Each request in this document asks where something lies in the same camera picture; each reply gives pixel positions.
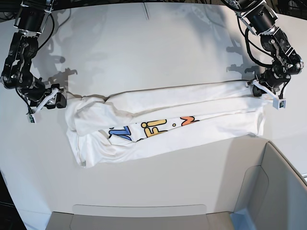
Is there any white printed t-shirt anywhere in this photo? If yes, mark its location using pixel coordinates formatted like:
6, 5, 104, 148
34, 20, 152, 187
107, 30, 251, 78
65, 81, 268, 168

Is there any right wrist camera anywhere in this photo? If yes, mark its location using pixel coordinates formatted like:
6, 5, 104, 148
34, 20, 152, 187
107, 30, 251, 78
27, 113, 41, 124

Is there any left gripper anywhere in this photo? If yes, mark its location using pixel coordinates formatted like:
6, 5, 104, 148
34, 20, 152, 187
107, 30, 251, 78
246, 69, 291, 99

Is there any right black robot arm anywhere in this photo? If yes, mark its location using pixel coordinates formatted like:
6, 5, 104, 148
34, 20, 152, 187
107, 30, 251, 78
1, 0, 67, 115

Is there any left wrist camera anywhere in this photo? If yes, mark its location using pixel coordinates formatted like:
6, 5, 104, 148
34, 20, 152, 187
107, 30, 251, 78
273, 97, 286, 110

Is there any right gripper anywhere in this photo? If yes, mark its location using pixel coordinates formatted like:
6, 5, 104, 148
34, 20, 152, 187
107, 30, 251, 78
15, 79, 67, 114

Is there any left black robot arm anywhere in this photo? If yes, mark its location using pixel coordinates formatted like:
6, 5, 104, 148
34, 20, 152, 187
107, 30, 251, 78
222, 0, 304, 100

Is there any grey plastic bin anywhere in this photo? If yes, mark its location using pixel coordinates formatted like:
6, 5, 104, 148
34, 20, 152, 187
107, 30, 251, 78
47, 142, 307, 230

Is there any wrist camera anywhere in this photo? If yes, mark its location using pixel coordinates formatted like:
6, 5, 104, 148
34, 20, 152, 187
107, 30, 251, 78
27, 113, 41, 124
273, 97, 286, 110

